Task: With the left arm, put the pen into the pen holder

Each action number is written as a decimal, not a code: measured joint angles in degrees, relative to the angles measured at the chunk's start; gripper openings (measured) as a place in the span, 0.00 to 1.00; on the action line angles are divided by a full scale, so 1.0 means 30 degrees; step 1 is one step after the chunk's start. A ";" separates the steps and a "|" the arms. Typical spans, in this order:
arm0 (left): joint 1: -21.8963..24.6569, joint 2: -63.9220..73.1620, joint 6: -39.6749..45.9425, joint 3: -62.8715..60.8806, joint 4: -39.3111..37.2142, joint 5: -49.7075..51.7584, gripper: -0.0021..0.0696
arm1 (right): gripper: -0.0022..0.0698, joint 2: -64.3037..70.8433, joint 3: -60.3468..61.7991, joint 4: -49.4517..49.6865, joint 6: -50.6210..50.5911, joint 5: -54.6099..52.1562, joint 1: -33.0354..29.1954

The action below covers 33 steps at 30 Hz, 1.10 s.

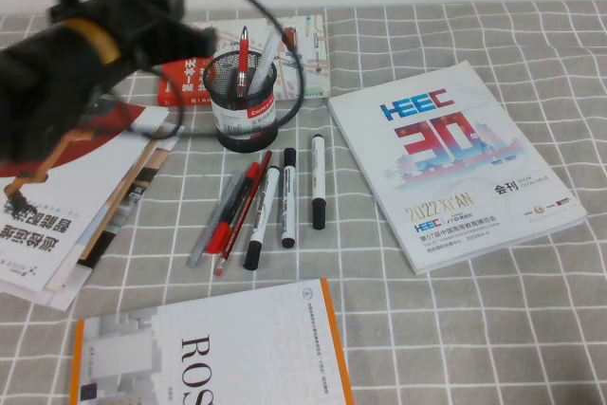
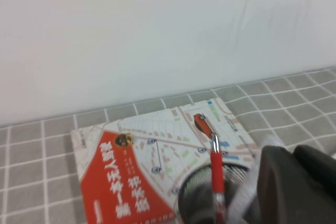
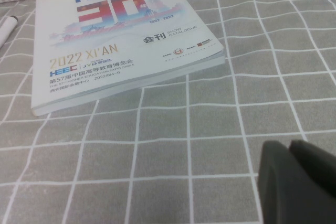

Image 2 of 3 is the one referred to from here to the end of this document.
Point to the clear translucent pen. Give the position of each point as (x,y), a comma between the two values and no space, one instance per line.
(245,192)

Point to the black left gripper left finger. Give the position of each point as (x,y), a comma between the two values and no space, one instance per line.
(283,190)

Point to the red pen silver clip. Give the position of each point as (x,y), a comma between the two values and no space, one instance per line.
(217,171)

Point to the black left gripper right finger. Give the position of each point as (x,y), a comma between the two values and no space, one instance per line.
(320,169)

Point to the black mesh pen holder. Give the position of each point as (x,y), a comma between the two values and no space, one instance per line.
(194,197)

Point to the red map cover book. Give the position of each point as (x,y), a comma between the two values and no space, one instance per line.
(118,176)

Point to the grey checked tablecloth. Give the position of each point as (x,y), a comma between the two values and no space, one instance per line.
(39,169)

